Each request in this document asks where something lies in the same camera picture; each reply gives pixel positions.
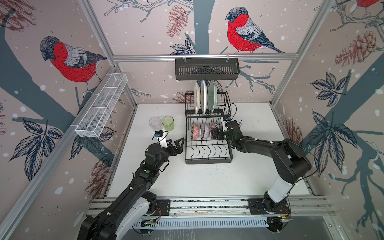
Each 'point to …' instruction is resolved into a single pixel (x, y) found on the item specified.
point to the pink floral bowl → (196, 131)
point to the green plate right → (212, 97)
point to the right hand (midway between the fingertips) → (216, 131)
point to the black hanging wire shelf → (193, 70)
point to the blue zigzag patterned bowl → (217, 126)
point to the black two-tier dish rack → (202, 144)
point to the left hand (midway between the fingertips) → (178, 139)
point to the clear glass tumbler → (155, 123)
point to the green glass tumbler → (168, 122)
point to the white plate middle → (204, 99)
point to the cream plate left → (197, 98)
